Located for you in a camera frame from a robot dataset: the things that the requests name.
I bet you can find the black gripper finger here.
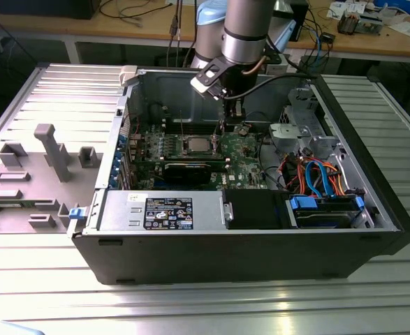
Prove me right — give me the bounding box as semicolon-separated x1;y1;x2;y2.
224;98;244;126

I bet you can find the metal socket cover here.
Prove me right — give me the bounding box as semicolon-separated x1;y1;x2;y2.
210;117;228;155

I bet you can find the silver CPU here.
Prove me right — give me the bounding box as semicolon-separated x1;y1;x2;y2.
186;137;213;155

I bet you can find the CPU socket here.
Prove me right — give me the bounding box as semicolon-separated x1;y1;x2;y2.
180;134;223;157

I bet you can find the green motherboard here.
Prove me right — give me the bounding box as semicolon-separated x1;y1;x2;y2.
127;121;270;191

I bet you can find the black RAM stick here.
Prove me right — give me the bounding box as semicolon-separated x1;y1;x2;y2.
161;155;230;172

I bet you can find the metal drive cage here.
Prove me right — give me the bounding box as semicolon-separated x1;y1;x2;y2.
269;87;347;165

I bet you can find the black graphics card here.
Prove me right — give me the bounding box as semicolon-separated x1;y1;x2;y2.
162;161;212;186

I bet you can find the black tower box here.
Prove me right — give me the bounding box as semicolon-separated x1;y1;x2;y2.
290;0;310;43

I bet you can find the black plastic shroud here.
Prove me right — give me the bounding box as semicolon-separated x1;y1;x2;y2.
225;190;291;230

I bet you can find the hard disk in blue carrier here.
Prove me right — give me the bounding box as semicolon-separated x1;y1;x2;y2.
288;195;366;230

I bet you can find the metal heatsink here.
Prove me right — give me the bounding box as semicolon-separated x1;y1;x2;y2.
337;10;359;36

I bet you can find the green circuit device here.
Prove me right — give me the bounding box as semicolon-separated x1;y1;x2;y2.
356;13;383;36

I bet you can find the black PC case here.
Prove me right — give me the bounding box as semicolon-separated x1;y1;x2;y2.
66;64;410;286

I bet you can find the silver power supply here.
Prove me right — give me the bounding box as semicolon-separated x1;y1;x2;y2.
98;190;226;233

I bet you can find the wooden desk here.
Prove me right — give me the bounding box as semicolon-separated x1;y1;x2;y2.
0;0;410;59

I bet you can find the black computer box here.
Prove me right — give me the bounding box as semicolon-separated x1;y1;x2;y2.
0;0;103;20

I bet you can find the grey parts rack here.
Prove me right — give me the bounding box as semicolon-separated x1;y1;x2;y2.
0;124;104;235

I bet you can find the green RAM stick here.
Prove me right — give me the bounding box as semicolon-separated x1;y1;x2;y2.
0;201;34;210

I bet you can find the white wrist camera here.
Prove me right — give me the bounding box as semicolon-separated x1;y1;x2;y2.
189;57;225;101

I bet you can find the blue wire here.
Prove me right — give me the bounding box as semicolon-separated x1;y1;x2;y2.
305;160;335;200

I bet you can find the orange wire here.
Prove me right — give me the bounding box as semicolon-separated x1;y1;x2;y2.
325;162;349;196

